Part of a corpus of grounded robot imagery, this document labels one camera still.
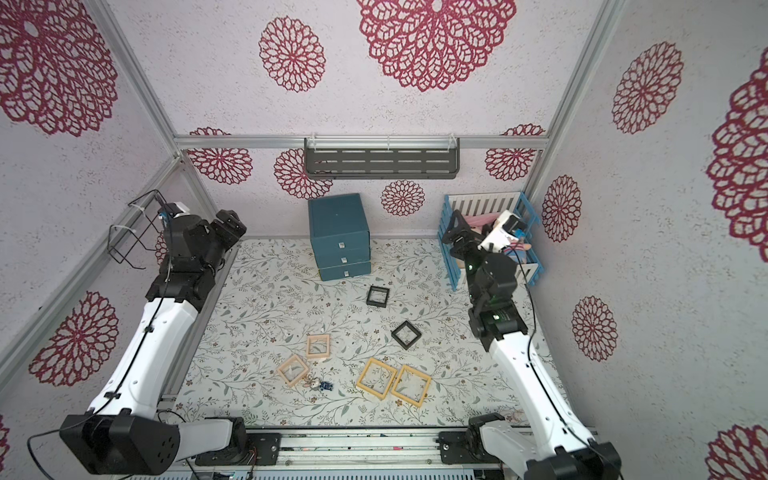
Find black brooch box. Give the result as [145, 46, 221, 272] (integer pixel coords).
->
[391, 320, 422, 350]
[366, 285, 390, 308]

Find teal three-drawer cabinet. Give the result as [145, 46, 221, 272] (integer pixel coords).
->
[308, 193, 372, 281]

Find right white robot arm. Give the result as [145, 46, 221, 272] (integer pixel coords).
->
[441, 210, 623, 479]

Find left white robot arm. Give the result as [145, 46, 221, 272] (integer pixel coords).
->
[54, 203, 249, 476]

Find right large yellow brooch box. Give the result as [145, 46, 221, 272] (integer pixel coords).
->
[391, 365, 432, 408]

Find large yellow wooden brooch box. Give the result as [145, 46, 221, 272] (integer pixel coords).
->
[356, 358, 398, 400]

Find tilted small wooden brooch box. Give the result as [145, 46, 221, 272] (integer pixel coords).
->
[277, 354, 309, 388]

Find blue white toy crib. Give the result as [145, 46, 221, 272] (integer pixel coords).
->
[437, 191, 546, 293]

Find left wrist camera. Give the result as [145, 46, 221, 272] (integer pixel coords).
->
[157, 202, 191, 224]

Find black wire wall rack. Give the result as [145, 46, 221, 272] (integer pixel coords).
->
[106, 189, 170, 271]

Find grey wall shelf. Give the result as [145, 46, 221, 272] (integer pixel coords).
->
[304, 136, 460, 180]

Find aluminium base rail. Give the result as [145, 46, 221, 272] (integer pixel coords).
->
[135, 427, 533, 479]

